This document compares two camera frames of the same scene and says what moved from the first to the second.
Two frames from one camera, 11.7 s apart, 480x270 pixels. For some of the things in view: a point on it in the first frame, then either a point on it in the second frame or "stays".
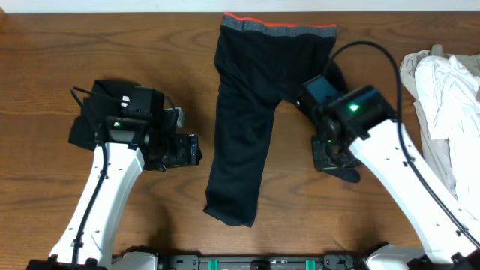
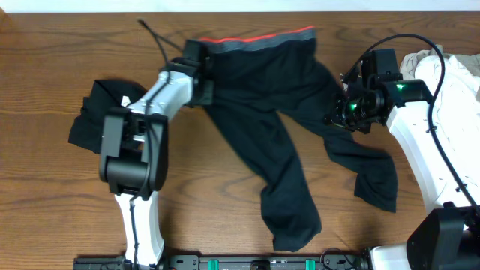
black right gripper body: x=324 y=152 to x=350 y=115
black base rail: x=334 y=260 stays
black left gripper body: x=183 y=154 to x=201 y=94
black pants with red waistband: x=260 y=64 to x=264 y=87
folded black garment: x=108 y=97 stays
